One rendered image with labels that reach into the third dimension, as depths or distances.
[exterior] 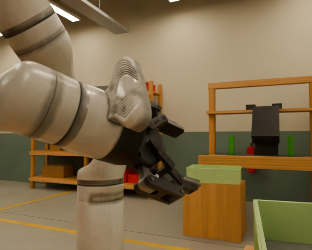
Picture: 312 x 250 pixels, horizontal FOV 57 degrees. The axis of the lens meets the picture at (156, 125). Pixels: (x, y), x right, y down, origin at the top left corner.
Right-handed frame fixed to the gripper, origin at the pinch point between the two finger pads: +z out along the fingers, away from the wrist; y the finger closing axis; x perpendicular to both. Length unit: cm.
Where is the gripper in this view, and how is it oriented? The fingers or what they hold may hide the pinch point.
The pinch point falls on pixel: (185, 157)
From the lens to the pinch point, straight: 42.2
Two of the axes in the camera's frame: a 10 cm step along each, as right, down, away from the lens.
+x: 6.8, -5.5, -4.9
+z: 7.1, 3.1, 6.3
